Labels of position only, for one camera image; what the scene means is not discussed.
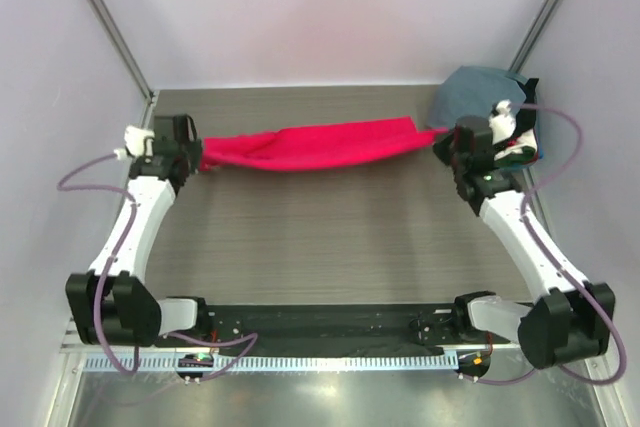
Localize red t shirt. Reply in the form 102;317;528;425
200;117;446;172

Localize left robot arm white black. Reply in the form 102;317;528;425
65;114;213;347

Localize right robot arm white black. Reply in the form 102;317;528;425
434;116;615;370

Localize grey blue t shirt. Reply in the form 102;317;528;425
425;66;538;129

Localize white t shirt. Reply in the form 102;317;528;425
500;129;538;159

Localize green t shirt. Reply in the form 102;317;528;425
495;149;540;169

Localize black t shirt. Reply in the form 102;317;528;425
508;78;539;141

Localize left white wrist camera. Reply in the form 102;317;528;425
113;125;155;160

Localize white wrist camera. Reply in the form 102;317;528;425
113;125;155;160
488;100;516;147

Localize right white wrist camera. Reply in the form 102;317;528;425
488;100;516;147

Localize right aluminium frame post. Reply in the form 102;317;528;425
509;0;563;73

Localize aluminium frame post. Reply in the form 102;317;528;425
509;0;563;73
87;0;154;104

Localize left aluminium frame post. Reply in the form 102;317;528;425
87;0;154;104

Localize aluminium front rail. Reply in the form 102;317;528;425
60;305;607;352

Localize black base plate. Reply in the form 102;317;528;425
186;303;487;358

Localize white slotted cable duct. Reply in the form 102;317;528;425
84;354;459;373

